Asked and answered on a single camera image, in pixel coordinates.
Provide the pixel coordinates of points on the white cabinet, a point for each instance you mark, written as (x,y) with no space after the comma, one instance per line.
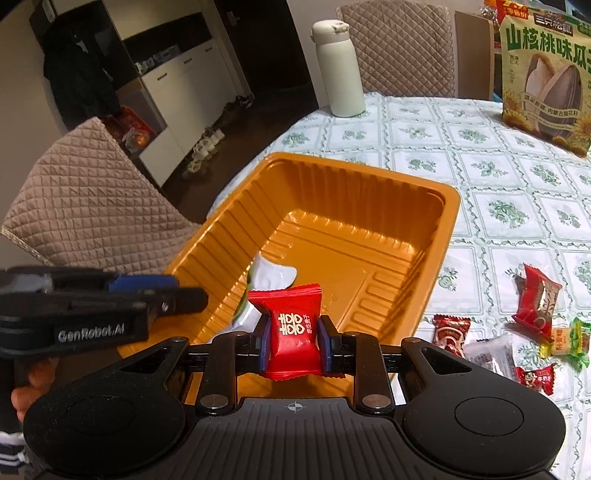
(186,62)

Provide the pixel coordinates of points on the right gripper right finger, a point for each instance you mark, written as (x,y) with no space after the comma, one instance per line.
(361,356)

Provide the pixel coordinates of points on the yellow green candy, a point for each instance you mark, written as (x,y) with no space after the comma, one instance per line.
(571,343)

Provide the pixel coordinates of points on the orange plastic tray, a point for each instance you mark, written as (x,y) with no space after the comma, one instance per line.
(374,240)

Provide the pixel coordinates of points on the white silver snack wrapper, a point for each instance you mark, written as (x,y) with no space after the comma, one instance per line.
(263,275)

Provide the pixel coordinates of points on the red patterned candy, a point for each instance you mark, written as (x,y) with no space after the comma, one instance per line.
(450,333)

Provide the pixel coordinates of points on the small red candy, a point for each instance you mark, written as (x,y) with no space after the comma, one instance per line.
(541,380)

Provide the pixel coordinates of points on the red large candy packet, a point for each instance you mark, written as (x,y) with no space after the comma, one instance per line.
(537,303)

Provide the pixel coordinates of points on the quilted chair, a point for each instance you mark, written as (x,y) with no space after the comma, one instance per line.
(404,48)
(85,204)

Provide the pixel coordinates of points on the floral white tablecloth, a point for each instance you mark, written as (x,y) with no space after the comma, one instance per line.
(523,201)

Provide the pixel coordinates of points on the quilted chair near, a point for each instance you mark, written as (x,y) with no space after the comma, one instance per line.
(85,204)

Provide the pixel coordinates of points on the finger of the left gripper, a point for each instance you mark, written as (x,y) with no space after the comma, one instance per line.
(176,301)
(136,283)

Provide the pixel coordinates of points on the red square snack packet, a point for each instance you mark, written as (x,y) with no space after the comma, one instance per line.
(291,338)

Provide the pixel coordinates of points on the clear dark snack packet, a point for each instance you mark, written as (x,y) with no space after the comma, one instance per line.
(495,355)

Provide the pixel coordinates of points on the white thermos bottle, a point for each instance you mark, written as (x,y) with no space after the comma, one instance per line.
(339,67)

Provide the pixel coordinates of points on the sunflower seed bag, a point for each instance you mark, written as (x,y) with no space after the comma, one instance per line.
(546,74)

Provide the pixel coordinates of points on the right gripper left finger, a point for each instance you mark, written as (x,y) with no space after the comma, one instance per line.
(227,357)

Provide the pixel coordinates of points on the quilted chair far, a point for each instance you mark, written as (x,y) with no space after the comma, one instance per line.
(404,48)

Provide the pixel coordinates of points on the left hand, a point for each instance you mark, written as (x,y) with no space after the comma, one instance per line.
(40,377)

